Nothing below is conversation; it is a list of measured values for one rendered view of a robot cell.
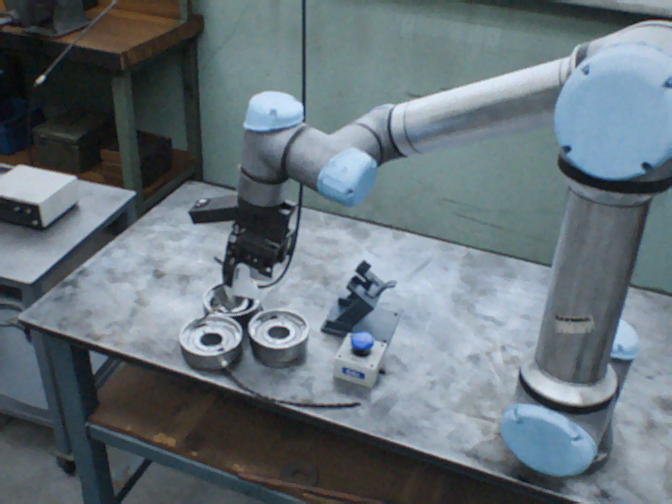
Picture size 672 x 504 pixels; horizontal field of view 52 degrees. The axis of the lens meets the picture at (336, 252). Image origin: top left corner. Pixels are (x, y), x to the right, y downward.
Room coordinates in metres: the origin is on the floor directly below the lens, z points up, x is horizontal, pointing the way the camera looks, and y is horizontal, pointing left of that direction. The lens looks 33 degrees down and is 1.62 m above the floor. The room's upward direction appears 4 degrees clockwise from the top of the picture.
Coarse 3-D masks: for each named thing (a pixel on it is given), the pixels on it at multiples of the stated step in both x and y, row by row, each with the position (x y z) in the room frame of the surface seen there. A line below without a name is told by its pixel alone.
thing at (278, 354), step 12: (264, 312) 0.97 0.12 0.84; (276, 312) 0.98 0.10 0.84; (288, 312) 0.98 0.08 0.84; (252, 324) 0.94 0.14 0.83; (276, 324) 0.95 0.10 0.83; (288, 324) 0.96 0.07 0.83; (300, 324) 0.96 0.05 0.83; (252, 336) 0.90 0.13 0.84; (264, 336) 0.92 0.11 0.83; (276, 336) 0.95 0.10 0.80; (288, 336) 0.95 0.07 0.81; (252, 348) 0.90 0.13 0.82; (264, 348) 0.89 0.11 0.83; (276, 348) 0.88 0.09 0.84; (288, 348) 0.89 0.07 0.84; (300, 348) 0.90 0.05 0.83; (276, 360) 0.89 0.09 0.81; (288, 360) 0.89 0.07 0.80
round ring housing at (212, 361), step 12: (192, 324) 0.93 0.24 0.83; (204, 324) 0.94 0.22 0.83; (216, 324) 0.94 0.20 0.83; (228, 324) 0.95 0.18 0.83; (180, 336) 0.89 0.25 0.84; (204, 336) 0.92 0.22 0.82; (216, 336) 0.92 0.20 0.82; (240, 336) 0.90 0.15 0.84; (180, 348) 0.88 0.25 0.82; (204, 348) 0.88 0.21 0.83; (216, 348) 0.88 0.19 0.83; (240, 348) 0.89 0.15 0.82; (192, 360) 0.86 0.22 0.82; (204, 360) 0.85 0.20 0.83; (216, 360) 0.85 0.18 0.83; (228, 360) 0.86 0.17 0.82
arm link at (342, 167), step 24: (288, 144) 0.84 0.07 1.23; (312, 144) 0.84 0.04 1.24; (336, 144) 0.84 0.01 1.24; (360, 144) 0.86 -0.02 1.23; (288, 168) 0.83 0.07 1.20; (312, 168) 0.81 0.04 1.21; (336, 168) 0.80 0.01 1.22; (360, 168) 0.80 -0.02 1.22; (336, 192) 0.79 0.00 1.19; (360, 192) 0.81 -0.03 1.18
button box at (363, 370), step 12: (348, 336) 0.92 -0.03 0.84; (348, 348) 0.89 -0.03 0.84; (372, 348) 0.89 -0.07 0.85; (384, 348) 0.89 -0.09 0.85; (336, 360) 0.86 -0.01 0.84; (348, 360) 0.86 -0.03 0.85; (360, 360) 0.86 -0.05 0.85; (372, 360) 0.86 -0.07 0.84; (384, 360) 0.90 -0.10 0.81; (336, 372) 0.86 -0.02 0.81; (348, 372) 0.85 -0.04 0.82; (360, 372) 0.85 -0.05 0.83; (372, 372) 0.84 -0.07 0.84; (384, 372) 0.86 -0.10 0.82; (360, 384) 0.85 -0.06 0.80; (372, 384) 0.84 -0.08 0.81
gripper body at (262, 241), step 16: (256, 208) 0.86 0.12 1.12; (272, 208) 0.87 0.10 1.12; (288, 208) 0.89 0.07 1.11; (240, 224) 0.90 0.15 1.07; (256, 224) 0.89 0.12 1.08; (272, 224) 0.87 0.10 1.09; (288, 224) 0.88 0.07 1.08; (240, 240) 0.87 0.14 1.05; (256, 240) 0.87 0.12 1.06; (272, 240) 0.87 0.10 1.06; (288, 240) 0.91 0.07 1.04; (240, 256) 0.88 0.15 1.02; (256, 256) 0.88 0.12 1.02; (272, 256) 0.86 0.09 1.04; (272, 272) 0.86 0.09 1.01
